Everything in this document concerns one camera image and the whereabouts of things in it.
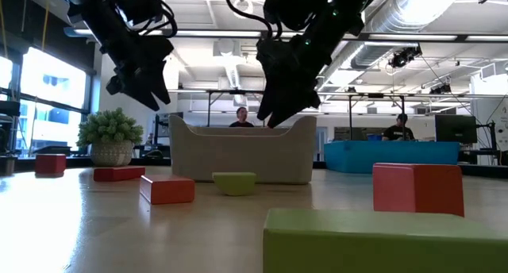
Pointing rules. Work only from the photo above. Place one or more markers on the yellow-green bowl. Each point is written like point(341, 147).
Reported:
point(234, 183)

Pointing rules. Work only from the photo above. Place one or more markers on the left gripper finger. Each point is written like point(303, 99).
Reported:
point(160, 82)
point(133, 88)

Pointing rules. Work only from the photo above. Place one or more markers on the black metal frame rig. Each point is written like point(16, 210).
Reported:
point(350, 114)
point(209, 106)

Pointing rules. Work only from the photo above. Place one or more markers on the blue plastic bin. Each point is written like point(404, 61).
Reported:
point(357, 156)

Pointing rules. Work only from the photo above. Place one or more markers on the red cube block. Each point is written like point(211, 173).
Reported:
point(50, 164)

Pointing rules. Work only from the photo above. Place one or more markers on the black ceiling-mounted device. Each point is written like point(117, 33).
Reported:
point(405, 58)

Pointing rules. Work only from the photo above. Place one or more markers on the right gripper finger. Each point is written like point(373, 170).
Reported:
point(270, 100)
point(297, 102)

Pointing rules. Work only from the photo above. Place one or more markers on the person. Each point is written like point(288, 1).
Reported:
point(397, 133)
point(241, 115)

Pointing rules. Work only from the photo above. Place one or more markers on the bright office window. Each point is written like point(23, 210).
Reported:
point(55, 126)

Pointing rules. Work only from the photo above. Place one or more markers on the green potted plant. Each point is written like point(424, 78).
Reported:
point(109, 126)

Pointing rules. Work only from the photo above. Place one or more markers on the orange rectangular block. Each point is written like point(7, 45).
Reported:
point(416, 189)
point(168, 189)

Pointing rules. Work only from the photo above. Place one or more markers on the green rectangular block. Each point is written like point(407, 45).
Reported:
point(377, 245)

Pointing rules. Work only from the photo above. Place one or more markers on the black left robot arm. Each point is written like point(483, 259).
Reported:
point(99, 15)

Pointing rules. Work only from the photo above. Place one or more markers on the black ceiling light rail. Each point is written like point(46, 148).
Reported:
point(460, 38)

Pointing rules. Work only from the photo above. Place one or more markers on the light grey plastic bin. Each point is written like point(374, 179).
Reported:
point(242, 154)

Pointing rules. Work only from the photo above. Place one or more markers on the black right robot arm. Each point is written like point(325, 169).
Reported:
point(349, 11)

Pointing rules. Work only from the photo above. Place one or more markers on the long red block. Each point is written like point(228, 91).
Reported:
point(119, 174)

